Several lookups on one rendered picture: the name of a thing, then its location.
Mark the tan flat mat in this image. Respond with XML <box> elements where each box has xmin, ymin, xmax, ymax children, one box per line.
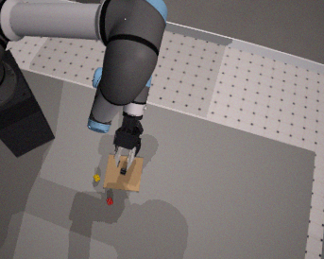
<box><xmin>103</xmin><ymin>154</ymin><xmax>144</xmax><ymax>192</ymax></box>

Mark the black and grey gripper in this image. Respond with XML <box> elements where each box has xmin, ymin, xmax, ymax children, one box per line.
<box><xmin>113</xmin><ymin>111</ymin><xmax>143</xmax><ymax>170</ymax></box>

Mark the red die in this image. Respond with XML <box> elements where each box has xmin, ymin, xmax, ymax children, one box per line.
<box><xmin>106</xmin><ymin>198</ymin><xmax>113</xmax><ymax>205</ymax></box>

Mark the black die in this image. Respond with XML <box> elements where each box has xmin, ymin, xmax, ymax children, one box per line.
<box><xmin>120</xmin><ymin>168</ymin><xmax>127</xmax><ymax>175</ymax></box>

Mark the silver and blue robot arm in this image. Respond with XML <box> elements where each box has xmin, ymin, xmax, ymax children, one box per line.
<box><xmin>0</xmin><ymin>0</ymin><xmax>167</xmax><ymax>133</ymax></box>

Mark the yellow die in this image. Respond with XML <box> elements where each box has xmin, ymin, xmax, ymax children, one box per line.
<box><xmin>94</xmin><ymin>174</ymin><xmax>100</xmax><ymax>181</ymax></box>

